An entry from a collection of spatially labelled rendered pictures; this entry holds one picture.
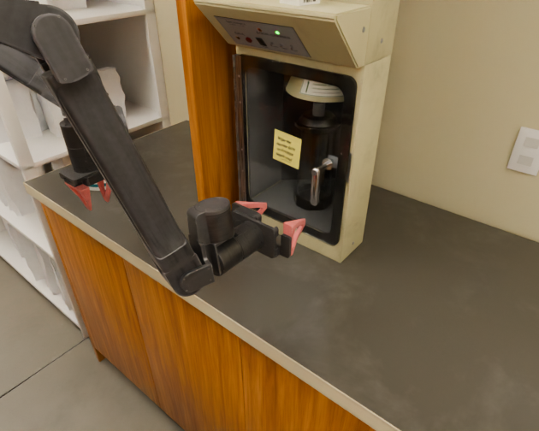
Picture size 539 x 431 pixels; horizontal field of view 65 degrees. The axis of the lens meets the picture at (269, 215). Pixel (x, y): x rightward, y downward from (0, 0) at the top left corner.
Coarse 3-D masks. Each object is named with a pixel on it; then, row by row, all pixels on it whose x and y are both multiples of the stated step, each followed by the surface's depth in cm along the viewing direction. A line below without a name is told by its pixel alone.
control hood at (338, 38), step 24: (216, 0) 77; (240, 0) 76; (264, 0) 76; (216, 24) 85; (288, 24) 71; (312, 24) 68; (336, 24) 65; (360, 24) 70; (312, 48) 75; (336, 48) 71; (360, 48) 73
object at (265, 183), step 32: (256, 64) 91; (288, 64) 85; (256, 96) 95; (288, 96) 89; (320, 96) 84; (352, 96) 79; (256, 128) 99; (288, 128) 93; (320, 128) 87; (256, 160) 104; (320, 160) 91; (256, 192) 109; (288, 192) 102; (320, 192) 95; (320, 224) 99
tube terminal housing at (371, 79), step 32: (352, 0) 72; (384, 0) 73; (384, 32) 78; (320, 64) 82; (384, 64) 82; (384, 96) 88; (352, 128) 84; (352, 160) 87; (352, 192) 93; (352, 224) 100
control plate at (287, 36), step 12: (228, 24) 82; (240, 24) 79; (252, 24) 77; (264, 24) 75; (240, 36) 84; (252, 36) 82; (264, 36) 79; (276, 36) 77; (288, 36) 75; (264, 48) 84; (276, 48) 82; (288, 48) 80; (300, 48) 77
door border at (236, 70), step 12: (240, 60) 93; (240, 72) 94; (240, 84) 96; (240, 96) 98; (240, 108) 99; (240, 120) 101; (240, 132) 103; (240, 144) 105; (240, 156) 107; (240, 168) 109; (240, 180) 111; (240, 192) 113
